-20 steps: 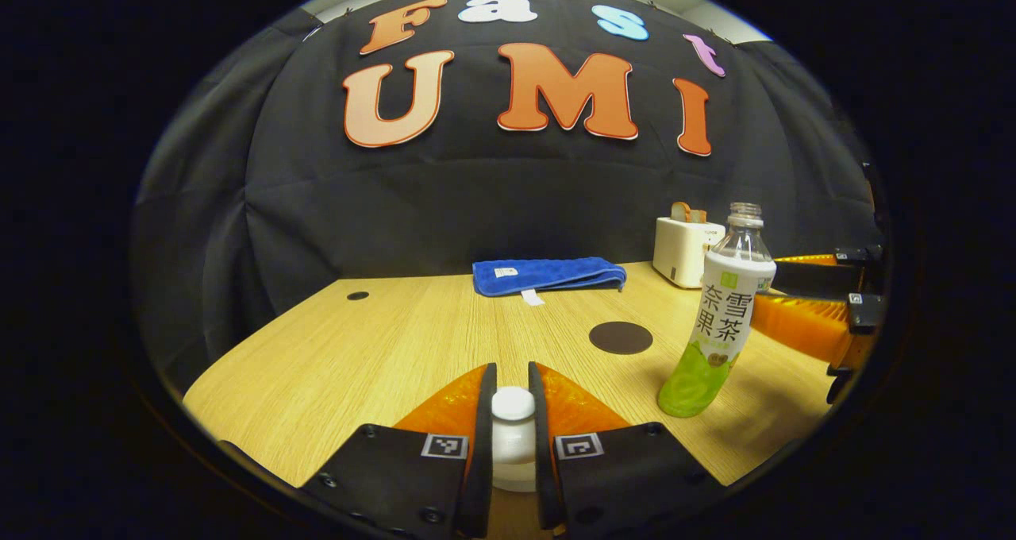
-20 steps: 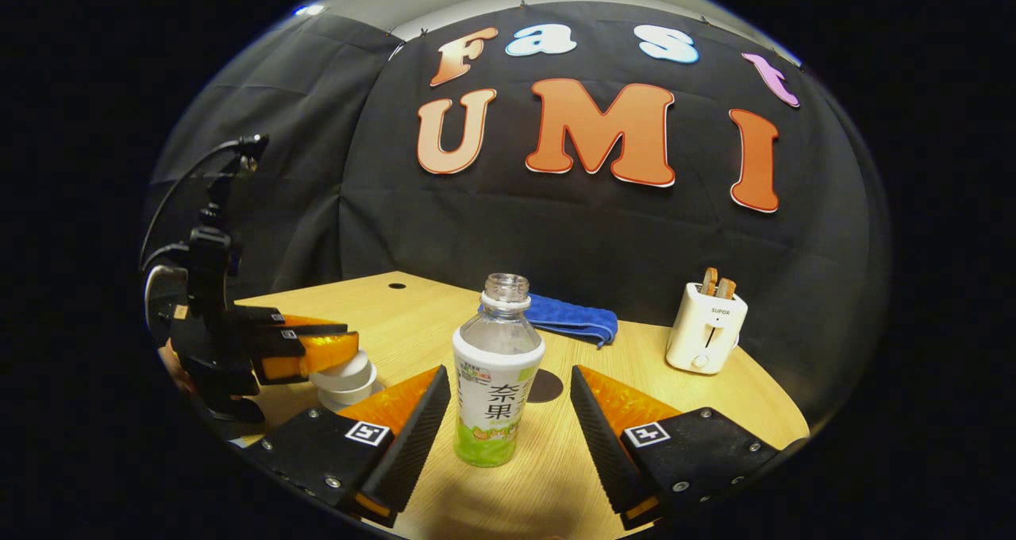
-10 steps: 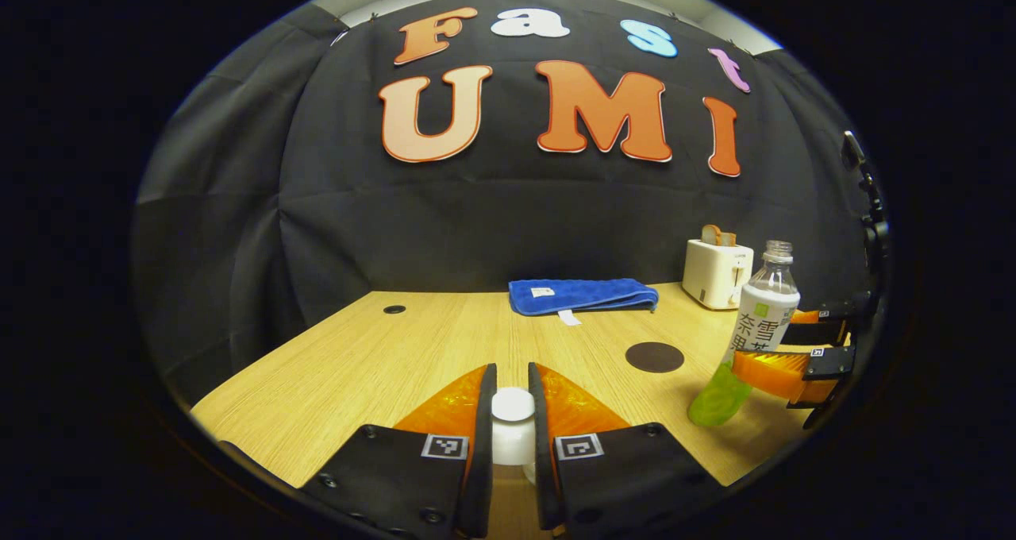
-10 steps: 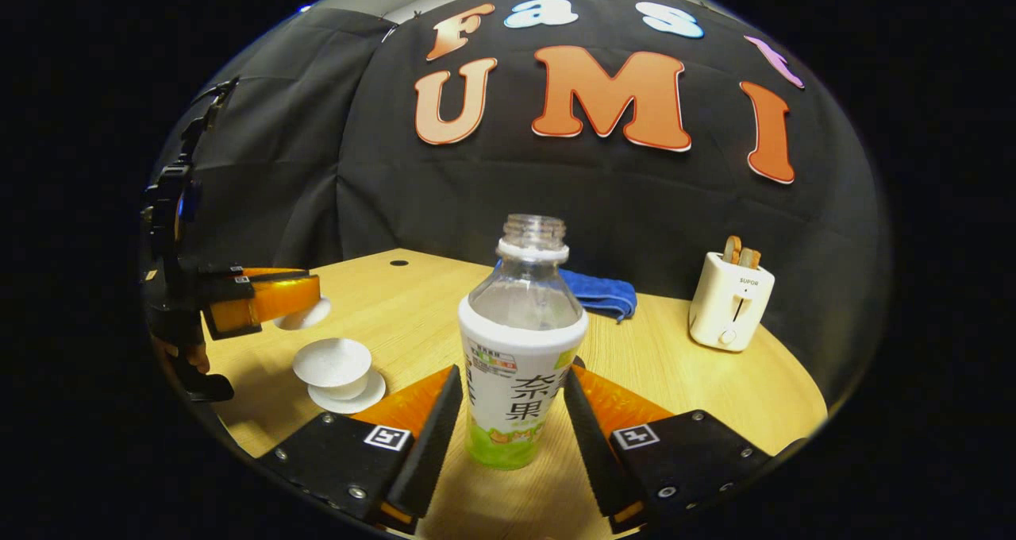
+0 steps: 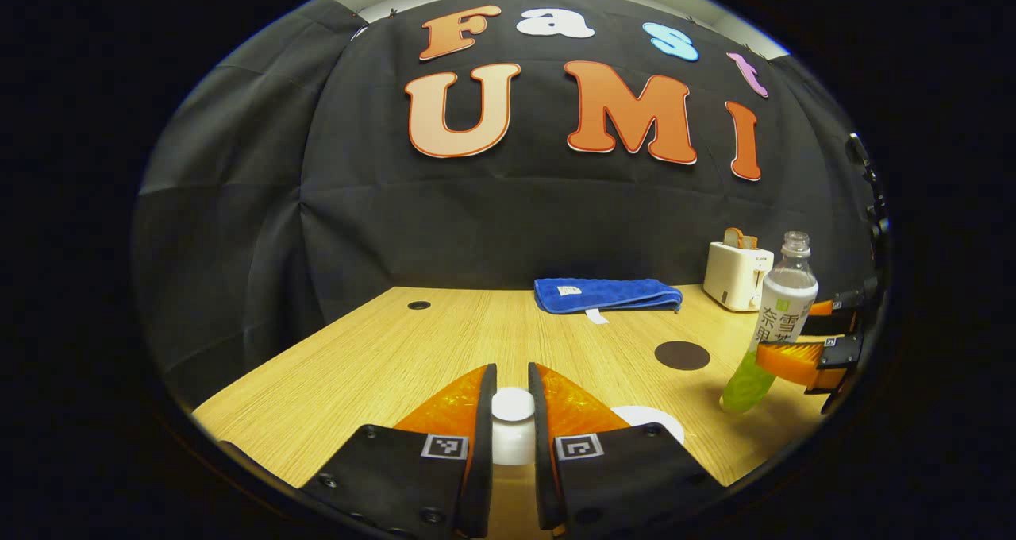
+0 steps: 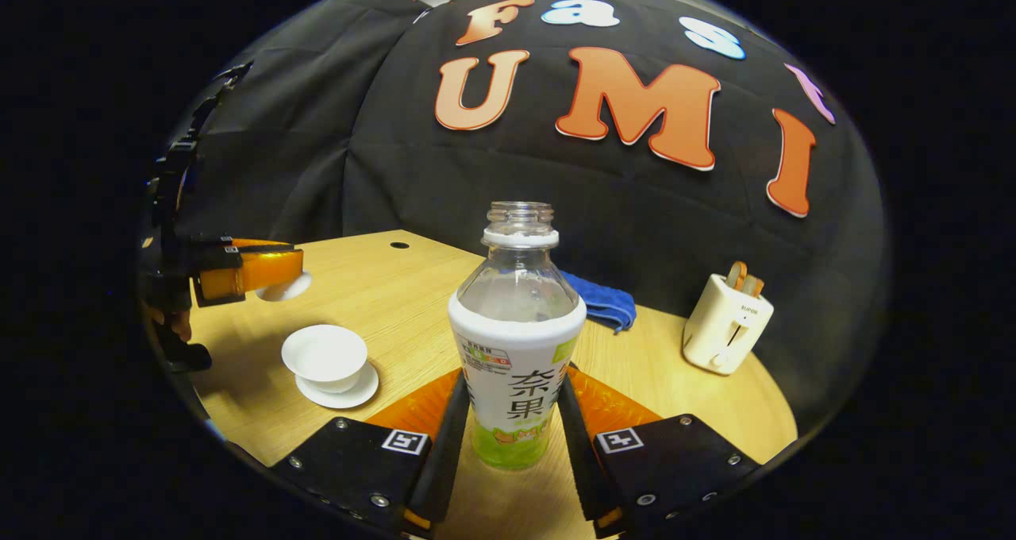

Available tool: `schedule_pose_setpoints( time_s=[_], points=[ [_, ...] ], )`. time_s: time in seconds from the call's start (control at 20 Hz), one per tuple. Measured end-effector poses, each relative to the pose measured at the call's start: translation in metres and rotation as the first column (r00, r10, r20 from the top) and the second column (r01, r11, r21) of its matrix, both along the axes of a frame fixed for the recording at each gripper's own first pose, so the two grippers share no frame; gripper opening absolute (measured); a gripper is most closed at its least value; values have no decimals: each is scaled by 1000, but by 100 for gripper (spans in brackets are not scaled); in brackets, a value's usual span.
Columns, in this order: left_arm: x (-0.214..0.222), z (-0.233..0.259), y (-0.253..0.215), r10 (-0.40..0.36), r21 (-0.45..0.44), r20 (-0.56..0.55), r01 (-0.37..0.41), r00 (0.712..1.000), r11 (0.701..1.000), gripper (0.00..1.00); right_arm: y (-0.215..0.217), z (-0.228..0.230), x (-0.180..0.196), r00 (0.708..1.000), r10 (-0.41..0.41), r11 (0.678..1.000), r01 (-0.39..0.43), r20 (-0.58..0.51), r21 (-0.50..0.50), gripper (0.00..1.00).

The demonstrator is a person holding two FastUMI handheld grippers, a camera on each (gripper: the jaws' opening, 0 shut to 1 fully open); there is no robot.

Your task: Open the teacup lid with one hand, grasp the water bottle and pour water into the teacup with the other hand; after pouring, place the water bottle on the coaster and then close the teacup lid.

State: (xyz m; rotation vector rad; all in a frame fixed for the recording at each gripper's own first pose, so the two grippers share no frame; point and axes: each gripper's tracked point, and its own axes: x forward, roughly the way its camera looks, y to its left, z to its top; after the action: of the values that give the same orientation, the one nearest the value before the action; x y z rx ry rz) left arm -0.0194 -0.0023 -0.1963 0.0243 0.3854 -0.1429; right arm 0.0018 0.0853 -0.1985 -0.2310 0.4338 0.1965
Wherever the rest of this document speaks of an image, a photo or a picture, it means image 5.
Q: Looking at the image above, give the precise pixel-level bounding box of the clear water bottle green base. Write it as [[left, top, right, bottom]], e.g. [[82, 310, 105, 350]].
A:
[[719, 231, 819, 415]]

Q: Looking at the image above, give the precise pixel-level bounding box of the dark round coaster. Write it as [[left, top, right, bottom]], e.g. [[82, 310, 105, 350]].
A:
[[654, 341, 712, 372]]

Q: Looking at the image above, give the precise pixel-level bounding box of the blue folded towel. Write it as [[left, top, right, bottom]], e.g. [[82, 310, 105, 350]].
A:
[[533, 277, 683, 325]]

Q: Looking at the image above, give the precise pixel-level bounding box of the white teacup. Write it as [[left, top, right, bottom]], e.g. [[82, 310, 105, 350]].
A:
[[610, 405, 686, 446]]

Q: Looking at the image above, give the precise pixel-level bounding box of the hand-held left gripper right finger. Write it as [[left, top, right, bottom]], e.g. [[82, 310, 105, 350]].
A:
[[528, 362, 725, 539]]

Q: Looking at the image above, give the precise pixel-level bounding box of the black backdrop cloth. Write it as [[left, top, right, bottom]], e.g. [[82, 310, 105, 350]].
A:
[[131, 0, 890, 410]]

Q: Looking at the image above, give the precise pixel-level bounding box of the white teacup lid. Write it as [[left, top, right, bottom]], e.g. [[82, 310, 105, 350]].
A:
[[491, 387, 537, 467]]

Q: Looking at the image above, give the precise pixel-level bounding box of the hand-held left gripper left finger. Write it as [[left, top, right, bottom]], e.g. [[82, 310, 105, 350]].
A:
[[298, 363, 498, 539]]

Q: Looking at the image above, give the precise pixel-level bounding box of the white toaster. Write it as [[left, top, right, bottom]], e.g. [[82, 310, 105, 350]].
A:
[[703, 241, 775, 313]]

